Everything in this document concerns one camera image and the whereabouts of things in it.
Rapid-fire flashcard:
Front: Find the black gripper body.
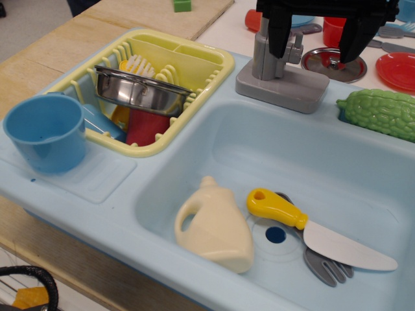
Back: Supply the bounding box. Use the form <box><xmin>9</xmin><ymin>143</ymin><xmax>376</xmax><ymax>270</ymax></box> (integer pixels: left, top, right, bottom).
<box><xmin>256</xmin><ymin>0</ymin><xmax>399</xmax><ymax>19</ymax></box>

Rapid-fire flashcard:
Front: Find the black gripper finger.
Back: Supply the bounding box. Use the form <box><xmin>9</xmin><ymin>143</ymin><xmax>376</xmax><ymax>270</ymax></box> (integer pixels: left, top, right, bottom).
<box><xmin>339</xmin><ymin>16</ymin><xmax>386</xmax><ymax>63</ymax></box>
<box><xmin>262</xmin><ymin>12</ymin><xmax>292</xmax><ymax>58</ymax></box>

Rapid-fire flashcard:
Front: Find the grey faucet lever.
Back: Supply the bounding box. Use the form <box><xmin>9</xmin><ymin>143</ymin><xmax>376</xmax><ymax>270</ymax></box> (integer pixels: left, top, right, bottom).
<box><xmin>285</xmin><ymin>32</ymin><xmax>303</xmax><ymax>64</ymax></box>

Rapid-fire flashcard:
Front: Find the blue plastic plate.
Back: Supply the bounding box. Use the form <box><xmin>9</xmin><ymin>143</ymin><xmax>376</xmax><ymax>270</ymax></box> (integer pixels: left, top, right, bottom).
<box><xmin>291</xmin><ymin>15</ymin><xmax>314</xmax><ymax>28</ymax></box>

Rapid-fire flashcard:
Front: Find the blue plastic cup far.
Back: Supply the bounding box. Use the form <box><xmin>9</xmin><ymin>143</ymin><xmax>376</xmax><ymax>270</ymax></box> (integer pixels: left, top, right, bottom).
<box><xmin>396</xmin><ymin>0</ymin><xmax>415</xmax><ymax>22</ymax></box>

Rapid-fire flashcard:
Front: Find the blue plastic cup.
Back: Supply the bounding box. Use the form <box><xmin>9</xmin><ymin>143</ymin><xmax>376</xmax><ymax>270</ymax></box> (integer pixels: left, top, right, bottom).
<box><xmin>3</xmin><ymin>93</ymin><xmax>86</xmax><ymax>174</ymax></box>
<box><xmin>396</xmin><ymin>0</ymin><xmax>415</xmax><ymax>22</ymax></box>

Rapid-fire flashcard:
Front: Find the grey plastic spatula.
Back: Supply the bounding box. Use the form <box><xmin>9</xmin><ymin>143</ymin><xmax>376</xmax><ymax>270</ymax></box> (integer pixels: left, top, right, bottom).
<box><xmin>378</xmin><ymin>23</ymin><xmax>414</xmax><ymax>39</ymax></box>

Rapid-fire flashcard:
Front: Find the red cup lying down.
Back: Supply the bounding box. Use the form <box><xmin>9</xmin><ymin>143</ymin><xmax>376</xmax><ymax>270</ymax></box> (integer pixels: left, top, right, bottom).
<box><xmin>244</xmin><ymin>9</ymin><xmax>262</xmax><ymax>32</ymax></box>

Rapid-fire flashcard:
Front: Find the steel pot lid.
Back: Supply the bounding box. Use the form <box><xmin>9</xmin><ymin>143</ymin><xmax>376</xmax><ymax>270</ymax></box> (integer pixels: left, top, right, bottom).
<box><xmin>301</xmin><ymin>47</ymin><xmax>367</xmax><ymax>83</ymax></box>

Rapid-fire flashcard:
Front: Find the red plastic plate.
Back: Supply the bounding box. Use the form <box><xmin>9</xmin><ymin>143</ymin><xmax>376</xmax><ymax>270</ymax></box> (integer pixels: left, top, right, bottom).
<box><xmin>375</xmin><ymin>52</ymin><xmax>414</xmax><ymax>95</ymax></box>

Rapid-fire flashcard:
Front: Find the grey toy faucet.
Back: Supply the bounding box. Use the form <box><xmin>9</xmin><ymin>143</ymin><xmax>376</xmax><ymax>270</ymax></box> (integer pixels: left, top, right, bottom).
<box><xmin>235</xmin><ymin>18</ymin><xmax>329</xmax><ymax>114</ymax></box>

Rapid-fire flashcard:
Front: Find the green toy bitter gourd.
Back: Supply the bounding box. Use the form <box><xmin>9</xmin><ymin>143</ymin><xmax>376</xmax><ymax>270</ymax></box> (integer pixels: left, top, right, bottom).
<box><xmin>336</xmin><ymin>89</ymin><xmax>414</xmax><ymax>143</ymax></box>

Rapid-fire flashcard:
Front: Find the wooden board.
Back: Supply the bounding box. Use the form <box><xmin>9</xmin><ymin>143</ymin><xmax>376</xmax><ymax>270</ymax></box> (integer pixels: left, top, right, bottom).
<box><xmin>74</xmin><ymin>1</ymin><xmax>234</xmax><ymax>41</ymax></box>

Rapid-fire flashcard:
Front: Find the green toy block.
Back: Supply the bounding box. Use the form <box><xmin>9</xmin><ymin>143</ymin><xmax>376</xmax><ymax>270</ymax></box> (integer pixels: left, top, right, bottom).
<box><xmin>173</xmin><ymin>0</ymin><xmax>192</xmax><ymax>13</ymax></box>

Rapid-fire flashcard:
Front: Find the white bristle dish brush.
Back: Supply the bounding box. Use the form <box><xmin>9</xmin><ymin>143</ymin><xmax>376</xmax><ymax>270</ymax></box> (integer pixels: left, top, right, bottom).
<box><xmin>119</xmin><ymin>54</ymin><xmax>156</xmax><ymax>78</ymax></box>

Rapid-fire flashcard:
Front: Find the yellow dish drying rack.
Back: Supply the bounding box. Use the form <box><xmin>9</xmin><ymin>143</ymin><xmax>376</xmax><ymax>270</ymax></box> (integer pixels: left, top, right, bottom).
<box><xmin>42</xmin><ymin>29</ymin><xmax>235</xmax><ymax>157</ymax></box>

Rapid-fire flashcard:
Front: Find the stainless steel pan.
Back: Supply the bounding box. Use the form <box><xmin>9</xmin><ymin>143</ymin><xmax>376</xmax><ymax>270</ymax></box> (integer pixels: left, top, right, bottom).
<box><xmin>95</xmin><ymin>65</ymin><xmax>191</xmax><ymax>117</ymax></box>

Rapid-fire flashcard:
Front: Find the red plastic cup in rack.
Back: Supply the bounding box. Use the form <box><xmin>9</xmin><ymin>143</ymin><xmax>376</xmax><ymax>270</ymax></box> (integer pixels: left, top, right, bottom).
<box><xmin>126</xmin><ymin>109</ymin><xmax>170</xmax><ymax>146</ymax></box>

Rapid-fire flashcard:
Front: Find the orange item in rack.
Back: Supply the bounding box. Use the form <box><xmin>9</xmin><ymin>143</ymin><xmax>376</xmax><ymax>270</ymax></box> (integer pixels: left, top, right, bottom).
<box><xmin>110</xmin><ymin>106</ymin><xmax>130</xmax><ymax>132</ymax></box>

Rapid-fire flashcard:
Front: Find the light blue toy sink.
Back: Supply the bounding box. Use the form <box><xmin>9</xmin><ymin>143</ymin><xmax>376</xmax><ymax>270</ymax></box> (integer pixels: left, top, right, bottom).
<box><xmin>1</xmin><ymin>39</ymin><xmax>414</xmax><ymax>310</ymax></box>

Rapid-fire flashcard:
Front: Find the blue plastic item in rack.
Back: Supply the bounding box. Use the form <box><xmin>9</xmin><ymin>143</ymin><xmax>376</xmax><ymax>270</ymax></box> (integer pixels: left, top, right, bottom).
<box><xmin>82</xmin><ymin>104</ymin><xmax>126</xmax><ymax>143</ymax></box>

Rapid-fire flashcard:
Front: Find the cream toy detergent bottle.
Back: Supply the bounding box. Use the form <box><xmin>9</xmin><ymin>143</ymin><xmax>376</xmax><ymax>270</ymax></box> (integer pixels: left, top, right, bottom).
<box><xmin>174</xmin><ymin>176</ymin><xmax>254</xmax><ymax>273</ymax></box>

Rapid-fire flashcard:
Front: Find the grey plastic fork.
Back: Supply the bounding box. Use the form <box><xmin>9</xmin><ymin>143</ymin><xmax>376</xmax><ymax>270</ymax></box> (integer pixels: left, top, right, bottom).
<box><xmin>274</xmin><ymin>192</ymin><xmax>355</xmax><ymax>288</ymax></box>

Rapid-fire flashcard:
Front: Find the yellow cloth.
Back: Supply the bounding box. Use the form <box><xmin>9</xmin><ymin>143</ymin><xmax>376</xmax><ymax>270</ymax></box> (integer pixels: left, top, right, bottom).
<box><xmin>12</xmin><ymin>286</ymin><xmax>49</xmax><ymax>310</ymax></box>

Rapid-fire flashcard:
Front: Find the grey utensil handle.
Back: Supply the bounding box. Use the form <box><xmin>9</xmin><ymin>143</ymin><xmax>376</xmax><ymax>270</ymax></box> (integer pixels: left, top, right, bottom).
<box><xmin>290</xmin><ymin>23</ymin><xmax>323</xmax><ymax>36</ymax></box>

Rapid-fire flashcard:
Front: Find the yellow handled toy knife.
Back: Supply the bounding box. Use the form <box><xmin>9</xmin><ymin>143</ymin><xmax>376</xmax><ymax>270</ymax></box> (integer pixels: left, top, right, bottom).
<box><xmin>246</xmin><ymin>188</ymin><xmax>398</xmax><ymax>271</ymax></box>

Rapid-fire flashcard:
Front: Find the black cable loop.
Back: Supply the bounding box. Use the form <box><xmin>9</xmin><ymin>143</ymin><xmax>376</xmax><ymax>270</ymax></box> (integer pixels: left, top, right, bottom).
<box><xmin>0</xmin><ymin>265</ymin><xmax>60</xmax><ymax>311</ymax></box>

